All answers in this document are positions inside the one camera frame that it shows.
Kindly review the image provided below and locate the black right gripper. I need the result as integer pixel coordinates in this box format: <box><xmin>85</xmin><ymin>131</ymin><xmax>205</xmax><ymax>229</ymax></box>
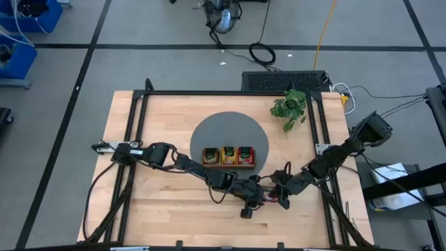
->
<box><xmin>270</xmin><ymin>169</ymin><xmax>292</xmax><ymax>211</ymax></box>

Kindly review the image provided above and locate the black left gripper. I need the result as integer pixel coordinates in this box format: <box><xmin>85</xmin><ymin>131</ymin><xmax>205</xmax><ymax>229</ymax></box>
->
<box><xmin>231</xmin><ymin>175</ymin><xmax>273</xmax><ymax>220</ymax></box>

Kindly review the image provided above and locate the wooden tea box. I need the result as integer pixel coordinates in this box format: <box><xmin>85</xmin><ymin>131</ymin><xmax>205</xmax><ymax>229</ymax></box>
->
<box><xmin>201</xmin><ymin>146</ymin><xmax>257</xmax><ymax>170</ymax></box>

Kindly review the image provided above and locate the grey round mat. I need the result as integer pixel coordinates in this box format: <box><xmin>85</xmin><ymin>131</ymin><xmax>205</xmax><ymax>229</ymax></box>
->
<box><xmin>190</xmin><ymin>111</ymin><xmax>270</xmax><ymax>181</ymax></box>

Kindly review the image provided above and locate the green plant in white pot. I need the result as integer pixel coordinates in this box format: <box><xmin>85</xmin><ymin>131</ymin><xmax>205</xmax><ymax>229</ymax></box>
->
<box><xmin>270</xmin><ymin>89</ymin><xmax>308</xmax><ymax>132</ymax></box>

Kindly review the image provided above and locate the black computer case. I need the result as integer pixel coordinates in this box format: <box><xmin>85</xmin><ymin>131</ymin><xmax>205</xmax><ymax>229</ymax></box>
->
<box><xmin>241</xmin><ymin>70</ymin><xmax>330</xmax><ymax>93</ymax></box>

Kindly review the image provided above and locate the white printed box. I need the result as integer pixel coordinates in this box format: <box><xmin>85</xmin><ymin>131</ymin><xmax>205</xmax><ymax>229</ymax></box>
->
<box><xmin>368</xmin><ymin>162</ymin><xmax>424</xmax><ymax>212</ymax></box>

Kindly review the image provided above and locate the black side cart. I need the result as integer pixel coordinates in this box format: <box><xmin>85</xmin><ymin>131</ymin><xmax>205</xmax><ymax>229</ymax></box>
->
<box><xmin>362</xmin><ymin>163</ymin><xmax>446</xmax><ymax>224</ymax></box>

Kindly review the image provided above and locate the black floor fan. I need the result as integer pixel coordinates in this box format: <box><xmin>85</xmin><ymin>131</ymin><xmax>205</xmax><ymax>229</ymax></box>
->
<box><xmin>203</xmin><ymin>0</ymin><xmax>244</xmax><ymax>48</ymax></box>

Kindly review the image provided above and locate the blue storage bin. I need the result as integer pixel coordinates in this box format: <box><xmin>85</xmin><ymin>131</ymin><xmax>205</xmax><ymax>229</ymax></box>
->
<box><xmin>0</xmin><ymin>0</ymin><xmax>64</xmax><ymax>34</ymax></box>
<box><xmin>0</xmin><ymin>33</ymin><xmax>38</xmax><ymax>80</ymax></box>

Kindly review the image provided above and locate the black aluminium table frame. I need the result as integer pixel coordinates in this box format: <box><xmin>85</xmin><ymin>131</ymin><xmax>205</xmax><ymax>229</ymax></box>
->
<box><xmin>77</xmin><ymin>78</ymin><xmax>376</xmax><ymax>249</ymax></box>

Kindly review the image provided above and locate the white cable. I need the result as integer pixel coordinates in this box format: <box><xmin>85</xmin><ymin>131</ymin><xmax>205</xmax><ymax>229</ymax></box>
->
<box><xmin>330</xmin><ymin>82</ymin><xmax>357</xmax><ymax>116</ymax></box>

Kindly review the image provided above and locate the black coiled cable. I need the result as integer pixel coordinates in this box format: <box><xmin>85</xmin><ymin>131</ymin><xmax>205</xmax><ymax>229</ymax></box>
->
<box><xmin>247</xmin><ymin>0</ymin><xmax>277</xmax><ymax>67</ymax></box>

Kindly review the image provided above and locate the yellow hanging cable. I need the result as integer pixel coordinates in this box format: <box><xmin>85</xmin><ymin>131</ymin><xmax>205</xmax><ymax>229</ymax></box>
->
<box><xmin>312</xmin><ymin>0</ymin><xmax>338</xmax><ymax>71</ymax></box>

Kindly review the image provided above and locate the black arm base cable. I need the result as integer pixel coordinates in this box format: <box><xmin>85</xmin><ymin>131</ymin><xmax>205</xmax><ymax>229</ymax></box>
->
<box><xmin>82</xmin><ymin>163</ymin><xmax>118</xmax><ymax>242</ymax></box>

